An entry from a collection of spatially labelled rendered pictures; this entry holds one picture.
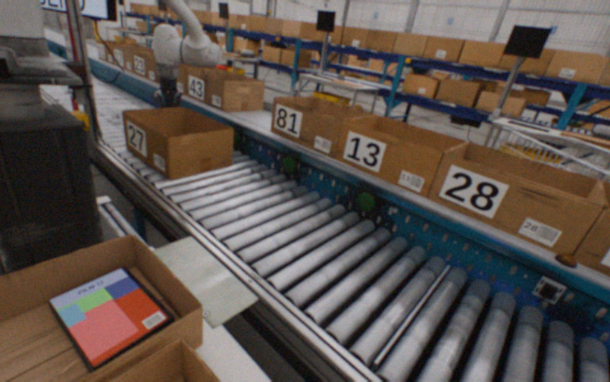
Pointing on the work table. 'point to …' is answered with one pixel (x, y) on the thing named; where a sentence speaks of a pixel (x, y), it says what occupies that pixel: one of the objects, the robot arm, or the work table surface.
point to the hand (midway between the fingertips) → (170, 120)
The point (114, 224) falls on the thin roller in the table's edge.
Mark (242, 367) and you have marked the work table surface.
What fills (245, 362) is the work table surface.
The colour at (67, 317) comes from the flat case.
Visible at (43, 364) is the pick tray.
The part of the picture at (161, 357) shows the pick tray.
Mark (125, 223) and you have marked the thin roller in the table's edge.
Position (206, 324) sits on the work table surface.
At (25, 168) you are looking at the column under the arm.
